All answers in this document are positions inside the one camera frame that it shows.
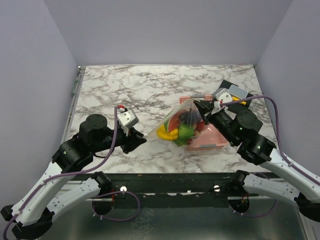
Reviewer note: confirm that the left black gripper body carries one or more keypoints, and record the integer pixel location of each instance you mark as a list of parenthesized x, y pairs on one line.
[(105, 145)]

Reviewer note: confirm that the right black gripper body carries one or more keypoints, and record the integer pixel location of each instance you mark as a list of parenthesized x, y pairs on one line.
[(221, 120)]

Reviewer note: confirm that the purple eggplant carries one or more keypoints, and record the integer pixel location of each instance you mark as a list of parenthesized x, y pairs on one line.
[(185, 117)]

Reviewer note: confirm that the yellow bell pepper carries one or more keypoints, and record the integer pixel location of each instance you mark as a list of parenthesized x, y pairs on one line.
[(167, 136)]

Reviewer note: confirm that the clear zip top bag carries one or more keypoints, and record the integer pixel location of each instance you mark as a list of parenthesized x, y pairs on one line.
[(187, 105)]

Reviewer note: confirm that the green round fruit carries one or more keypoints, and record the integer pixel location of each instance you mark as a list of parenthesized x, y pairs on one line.
[(185, 133)]

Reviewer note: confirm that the watermelon slice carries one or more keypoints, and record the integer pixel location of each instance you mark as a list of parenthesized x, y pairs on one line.
[(171, 124)]

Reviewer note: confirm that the red cherry bunch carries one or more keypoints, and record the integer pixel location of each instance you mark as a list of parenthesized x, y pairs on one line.
[(197, 123)]

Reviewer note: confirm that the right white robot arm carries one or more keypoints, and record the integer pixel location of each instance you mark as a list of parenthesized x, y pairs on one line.
[(299, 187)]

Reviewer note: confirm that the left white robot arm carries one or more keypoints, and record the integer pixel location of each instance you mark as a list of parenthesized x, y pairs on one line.
[(33, 215)]

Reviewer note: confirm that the pink plastic basket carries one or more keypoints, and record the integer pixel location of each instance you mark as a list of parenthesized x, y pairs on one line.
[(209, 139)]

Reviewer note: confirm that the black scale board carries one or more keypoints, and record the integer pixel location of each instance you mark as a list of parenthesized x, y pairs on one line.
[(236, 108)]

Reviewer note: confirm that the yellow small tool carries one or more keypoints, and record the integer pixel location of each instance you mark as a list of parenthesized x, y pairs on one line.
[(241, 102)]

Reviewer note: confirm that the grey rectangular box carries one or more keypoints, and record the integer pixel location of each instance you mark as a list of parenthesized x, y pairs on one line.
[(237, 92)]

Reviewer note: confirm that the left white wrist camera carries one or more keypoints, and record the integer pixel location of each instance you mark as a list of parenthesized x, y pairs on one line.
[(126, 118)]

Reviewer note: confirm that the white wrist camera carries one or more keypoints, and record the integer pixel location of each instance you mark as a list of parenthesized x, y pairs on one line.
[(221, 96), (126, 118)]

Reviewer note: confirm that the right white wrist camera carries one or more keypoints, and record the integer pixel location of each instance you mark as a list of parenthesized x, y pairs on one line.
[(221, 96)]

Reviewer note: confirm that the black mounting rail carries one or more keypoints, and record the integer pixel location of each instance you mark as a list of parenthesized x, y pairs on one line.
[(179, 190)]

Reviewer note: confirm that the left aluminium frame rail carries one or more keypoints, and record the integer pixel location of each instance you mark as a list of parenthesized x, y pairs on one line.
[(75, 96)]

